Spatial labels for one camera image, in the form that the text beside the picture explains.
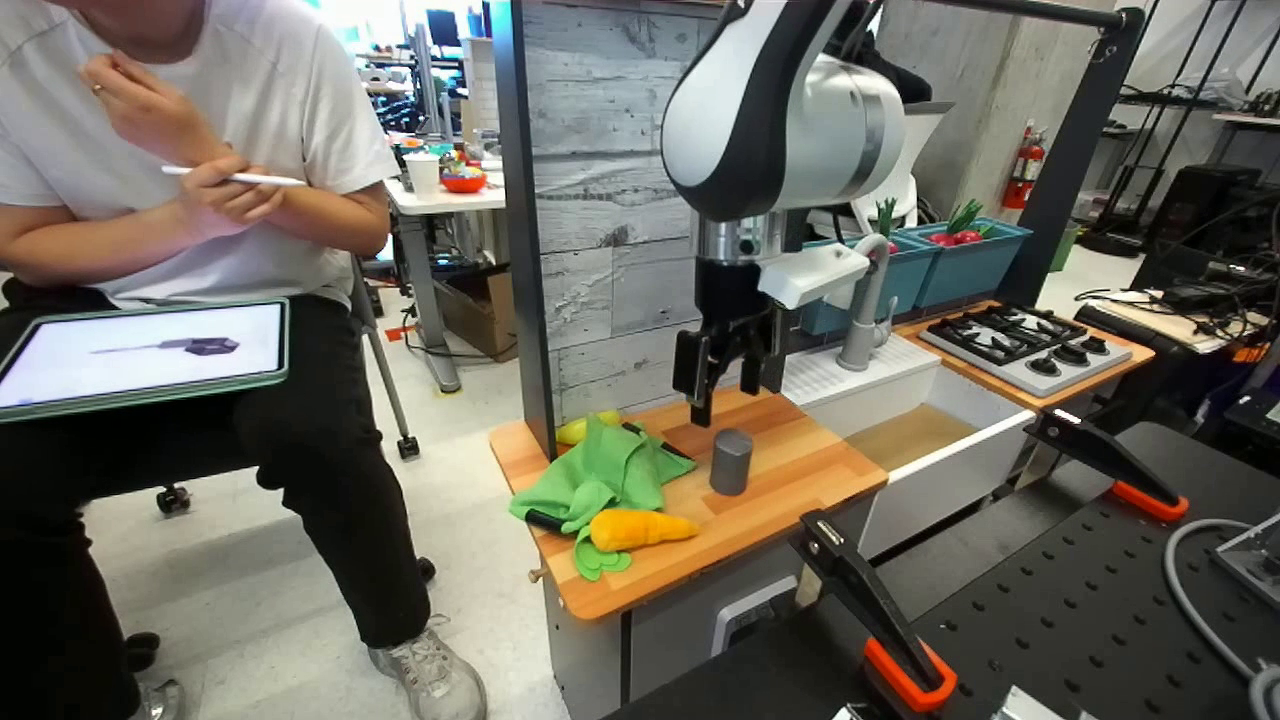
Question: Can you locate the white toy sink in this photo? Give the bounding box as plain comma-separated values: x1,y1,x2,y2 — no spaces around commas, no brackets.
781,330,1042,562

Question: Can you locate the toy gas stove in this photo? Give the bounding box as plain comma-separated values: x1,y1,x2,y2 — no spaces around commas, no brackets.
916,299,1130,400

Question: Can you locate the white cabinet base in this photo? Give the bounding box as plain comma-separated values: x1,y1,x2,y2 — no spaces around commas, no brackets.
536,526,872,720

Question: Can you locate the thin black frame post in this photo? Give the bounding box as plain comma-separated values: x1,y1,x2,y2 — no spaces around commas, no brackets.
489,0,565,458

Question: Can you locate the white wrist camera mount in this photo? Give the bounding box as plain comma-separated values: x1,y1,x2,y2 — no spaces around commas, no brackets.
755,237,878,317

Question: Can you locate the small yellow plush piece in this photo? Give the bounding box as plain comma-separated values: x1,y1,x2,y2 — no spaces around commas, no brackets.
553,410,628,453

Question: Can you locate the person right hand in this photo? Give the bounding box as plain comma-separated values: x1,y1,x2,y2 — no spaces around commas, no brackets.
173,148,293,228

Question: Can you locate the person left hand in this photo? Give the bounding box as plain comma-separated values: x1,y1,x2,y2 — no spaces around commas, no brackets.
76,49,204,169

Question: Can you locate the person right forearm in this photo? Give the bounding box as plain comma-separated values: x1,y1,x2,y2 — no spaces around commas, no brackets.
0,196,204,278

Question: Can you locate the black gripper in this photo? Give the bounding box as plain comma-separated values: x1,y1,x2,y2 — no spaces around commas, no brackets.
667,257,790,433

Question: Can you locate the cardboard box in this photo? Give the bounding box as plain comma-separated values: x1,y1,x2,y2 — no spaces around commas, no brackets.
435,257,522,364

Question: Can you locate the yellow plush carrot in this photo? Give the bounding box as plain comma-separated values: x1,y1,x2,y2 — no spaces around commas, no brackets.
585,505,703,559

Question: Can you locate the grey cable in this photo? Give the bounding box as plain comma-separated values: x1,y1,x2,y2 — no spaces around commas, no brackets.
1161,512,1280,720

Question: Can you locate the grey cylinder object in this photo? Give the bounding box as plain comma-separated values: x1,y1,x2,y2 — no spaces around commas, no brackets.
703,422,759,499

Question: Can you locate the green vegetable toy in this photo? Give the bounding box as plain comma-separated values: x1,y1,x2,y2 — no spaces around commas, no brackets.
936,196,990,239

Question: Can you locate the red fire extinguisher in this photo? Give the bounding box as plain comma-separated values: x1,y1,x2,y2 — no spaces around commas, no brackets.
998,121,1053,221

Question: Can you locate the wooden stove counter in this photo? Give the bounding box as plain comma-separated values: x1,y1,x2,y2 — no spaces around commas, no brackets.
893,296,1162,416

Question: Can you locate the green cloth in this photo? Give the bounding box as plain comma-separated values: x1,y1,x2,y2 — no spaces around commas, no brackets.
504,416,701,584

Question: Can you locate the black orange clamp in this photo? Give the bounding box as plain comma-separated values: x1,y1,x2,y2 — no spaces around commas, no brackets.
1028,408,1195,526
794,506,962,720

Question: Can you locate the grey toy faucet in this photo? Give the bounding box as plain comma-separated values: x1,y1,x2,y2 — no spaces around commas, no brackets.
831,233,900,376

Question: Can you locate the white cup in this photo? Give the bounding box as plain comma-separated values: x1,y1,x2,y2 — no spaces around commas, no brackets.
401,148,445,196

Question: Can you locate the person in white t-shirt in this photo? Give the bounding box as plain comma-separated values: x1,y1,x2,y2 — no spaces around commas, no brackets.
0,0,491,720

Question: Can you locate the white stylus pen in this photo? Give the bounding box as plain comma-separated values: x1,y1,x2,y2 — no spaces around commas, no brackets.
155,158,311,192

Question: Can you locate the long teal planter box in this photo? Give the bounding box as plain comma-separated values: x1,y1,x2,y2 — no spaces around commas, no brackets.
916,217,1037,319

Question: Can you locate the red bowl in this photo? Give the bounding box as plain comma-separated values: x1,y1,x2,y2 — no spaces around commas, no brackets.
435,163,491,200

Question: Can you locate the wooden counter board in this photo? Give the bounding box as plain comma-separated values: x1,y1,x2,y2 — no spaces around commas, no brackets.
484,382,893,627

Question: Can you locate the tablet computer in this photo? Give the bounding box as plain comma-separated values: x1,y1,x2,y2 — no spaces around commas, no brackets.
0,291,294,428

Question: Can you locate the black frame post with bar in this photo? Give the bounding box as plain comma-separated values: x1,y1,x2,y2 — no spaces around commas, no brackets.
923,0,1150,310

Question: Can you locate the grey wood backsplash panel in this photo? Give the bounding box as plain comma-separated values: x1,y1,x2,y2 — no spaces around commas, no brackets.
515,0,752,419

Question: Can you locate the person left forearm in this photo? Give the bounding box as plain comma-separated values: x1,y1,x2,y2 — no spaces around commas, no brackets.
254,178,397,260

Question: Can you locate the white work table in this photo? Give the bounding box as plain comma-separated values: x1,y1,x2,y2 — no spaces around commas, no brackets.
380,169,513,400

